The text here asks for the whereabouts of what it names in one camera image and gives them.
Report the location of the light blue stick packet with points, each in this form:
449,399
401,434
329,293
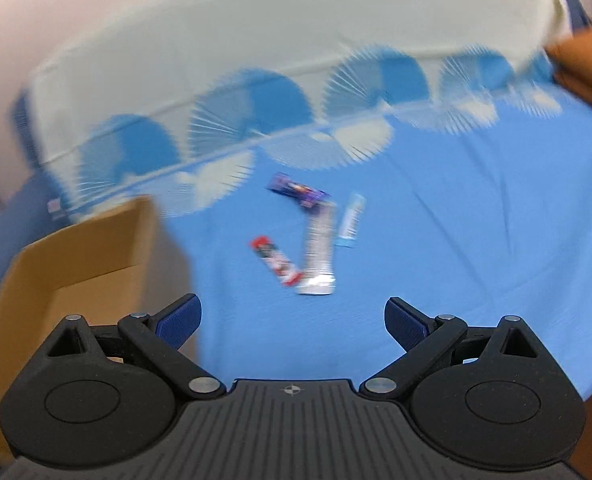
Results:
351,220

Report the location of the red brown snack stick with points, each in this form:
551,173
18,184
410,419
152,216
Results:
276,262

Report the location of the orange brown cushion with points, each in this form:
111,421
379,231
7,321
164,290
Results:
588,65

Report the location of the brown cardboard box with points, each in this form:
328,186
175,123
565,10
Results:
76,250

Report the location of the purple snack packet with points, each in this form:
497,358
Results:
298,191

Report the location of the white stick packet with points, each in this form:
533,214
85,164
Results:
318,255

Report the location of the blue fan-print sheet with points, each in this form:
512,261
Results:
426,235

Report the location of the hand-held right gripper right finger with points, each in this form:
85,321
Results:
403,322

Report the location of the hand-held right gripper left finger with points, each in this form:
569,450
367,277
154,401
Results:
178,322

